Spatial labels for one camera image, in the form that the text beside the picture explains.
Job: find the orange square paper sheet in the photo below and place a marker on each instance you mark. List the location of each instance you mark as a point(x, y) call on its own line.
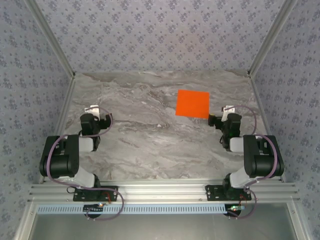
point(192, 103)

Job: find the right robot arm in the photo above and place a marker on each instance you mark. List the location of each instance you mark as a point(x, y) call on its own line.
point(262, 160)

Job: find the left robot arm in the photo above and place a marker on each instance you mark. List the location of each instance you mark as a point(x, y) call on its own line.
point(62, 162)

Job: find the small black controller board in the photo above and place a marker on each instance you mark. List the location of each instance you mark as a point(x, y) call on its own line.
point(92, 208)
point(235, 208)

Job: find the grey metal panel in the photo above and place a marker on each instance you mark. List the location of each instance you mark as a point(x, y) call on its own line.
point(160, 227)

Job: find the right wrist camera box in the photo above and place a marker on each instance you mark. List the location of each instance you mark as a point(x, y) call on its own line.
point(226, 112)

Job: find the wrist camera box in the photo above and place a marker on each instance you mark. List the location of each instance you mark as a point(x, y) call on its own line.
point(226, 112)
point(92, 108)

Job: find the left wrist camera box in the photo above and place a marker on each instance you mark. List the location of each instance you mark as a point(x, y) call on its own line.
point(92, 108)

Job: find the aluminium side rail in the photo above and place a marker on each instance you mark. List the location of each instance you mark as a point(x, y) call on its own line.
point(60, 125)
point(263, 125)

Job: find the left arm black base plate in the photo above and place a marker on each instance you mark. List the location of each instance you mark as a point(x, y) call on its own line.
point(112, 192)

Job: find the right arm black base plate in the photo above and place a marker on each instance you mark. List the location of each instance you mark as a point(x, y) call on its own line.
point(212, 192)

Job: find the aluminium mounting rail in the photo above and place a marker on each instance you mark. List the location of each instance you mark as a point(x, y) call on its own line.
point(160, 190)

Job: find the aluminium frame post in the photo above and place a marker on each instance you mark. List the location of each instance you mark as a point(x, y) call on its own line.
point(271, 37)
point(52, 37)

